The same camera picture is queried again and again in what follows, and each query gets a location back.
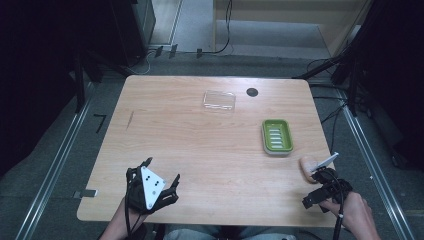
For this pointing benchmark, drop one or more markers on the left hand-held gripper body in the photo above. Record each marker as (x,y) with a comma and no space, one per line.
(147,186)

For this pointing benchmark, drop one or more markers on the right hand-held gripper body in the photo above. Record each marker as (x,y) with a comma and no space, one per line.
(333,186)

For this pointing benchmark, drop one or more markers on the beige soap bar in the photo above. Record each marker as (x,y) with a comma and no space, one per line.
(308,168)

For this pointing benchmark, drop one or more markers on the person's left hand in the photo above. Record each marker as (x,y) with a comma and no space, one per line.
(136,213)

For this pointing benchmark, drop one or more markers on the person's right hand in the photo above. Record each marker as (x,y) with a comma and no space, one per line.
(353,213)

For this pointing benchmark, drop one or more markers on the green soap dish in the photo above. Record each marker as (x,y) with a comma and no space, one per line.
(277,136)

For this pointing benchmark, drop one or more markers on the person's jeans legs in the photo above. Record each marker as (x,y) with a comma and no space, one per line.
(230,233)

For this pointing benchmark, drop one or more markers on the clear plastic lid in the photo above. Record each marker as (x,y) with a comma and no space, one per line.
(219,100)

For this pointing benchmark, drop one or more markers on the black round table grommet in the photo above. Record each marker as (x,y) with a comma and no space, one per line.
(252,92)

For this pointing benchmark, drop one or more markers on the black stand legs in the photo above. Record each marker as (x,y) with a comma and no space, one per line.
(336,66)

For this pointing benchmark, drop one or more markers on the black cabinet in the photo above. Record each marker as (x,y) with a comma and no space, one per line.
(133,30)

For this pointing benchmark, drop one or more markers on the metal floor rail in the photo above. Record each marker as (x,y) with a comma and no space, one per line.
(55,163)
(373,160)

